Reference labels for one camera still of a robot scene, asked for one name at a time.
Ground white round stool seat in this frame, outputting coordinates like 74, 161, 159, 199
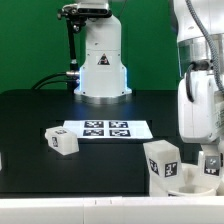
149, 162, 224, 198

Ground white marker sheet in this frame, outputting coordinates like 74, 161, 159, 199
63, 120, 153, 139

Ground white front wall rail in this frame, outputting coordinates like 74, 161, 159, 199
0, 197, 224, 224

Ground black cables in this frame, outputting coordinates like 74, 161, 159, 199
31, 71, 81, 90

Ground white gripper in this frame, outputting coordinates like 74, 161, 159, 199
178, 71, 224, 169

